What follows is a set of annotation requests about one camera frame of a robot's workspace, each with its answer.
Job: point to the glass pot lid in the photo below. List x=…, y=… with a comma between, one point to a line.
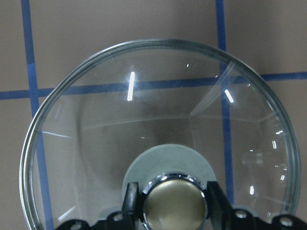
x=171, y=115

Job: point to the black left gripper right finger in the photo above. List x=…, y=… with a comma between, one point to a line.
x=220, y=210

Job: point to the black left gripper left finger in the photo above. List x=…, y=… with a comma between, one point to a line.
x=130, y=204

